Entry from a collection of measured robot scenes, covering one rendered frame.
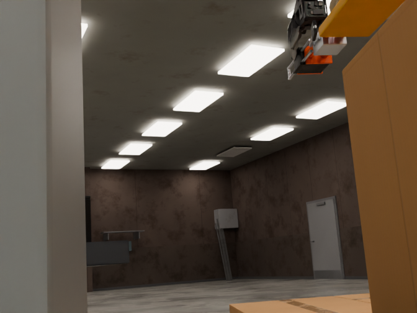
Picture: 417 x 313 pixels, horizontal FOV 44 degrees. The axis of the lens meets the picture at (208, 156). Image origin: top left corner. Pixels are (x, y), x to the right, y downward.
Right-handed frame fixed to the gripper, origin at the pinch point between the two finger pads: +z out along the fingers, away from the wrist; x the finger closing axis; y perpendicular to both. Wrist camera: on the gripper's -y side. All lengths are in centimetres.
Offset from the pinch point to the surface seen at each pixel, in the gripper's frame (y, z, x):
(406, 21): 84, 30, -19
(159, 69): -717, -275, -17
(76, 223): 114, 51, -48
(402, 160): 78, 43, -19
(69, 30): 115, 45, -48
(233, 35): -585, -274, 90
